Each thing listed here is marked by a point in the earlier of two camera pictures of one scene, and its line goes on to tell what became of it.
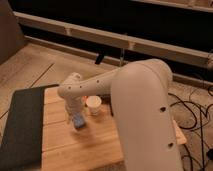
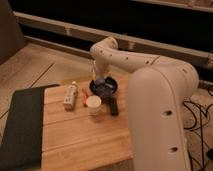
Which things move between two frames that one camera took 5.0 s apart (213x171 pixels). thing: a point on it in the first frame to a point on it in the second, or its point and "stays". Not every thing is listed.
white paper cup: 93,104 stays
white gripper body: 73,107 to 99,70
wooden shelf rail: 192,56 stays
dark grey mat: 21,147 stays
